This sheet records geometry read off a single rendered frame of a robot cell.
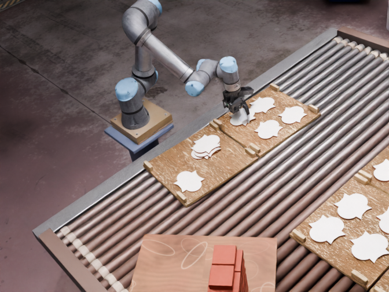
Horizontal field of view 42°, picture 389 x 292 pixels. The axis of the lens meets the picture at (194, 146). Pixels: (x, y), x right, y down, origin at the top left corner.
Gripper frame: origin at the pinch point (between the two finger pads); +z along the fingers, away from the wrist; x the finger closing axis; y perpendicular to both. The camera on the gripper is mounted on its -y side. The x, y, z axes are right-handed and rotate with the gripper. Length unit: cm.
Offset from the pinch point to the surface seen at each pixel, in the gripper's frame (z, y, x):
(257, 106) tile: 1.2, -11.1, -0.7
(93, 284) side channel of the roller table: -7, 104, 32
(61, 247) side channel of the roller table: -8, 105, 7
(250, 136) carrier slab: 0.9, 6.5, 12.6
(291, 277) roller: 0, 48, 79
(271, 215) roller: 1, 32, 53
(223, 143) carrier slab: 0.0, 18.6, 7.3
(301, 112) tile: 2.2, -21.6, 18.8
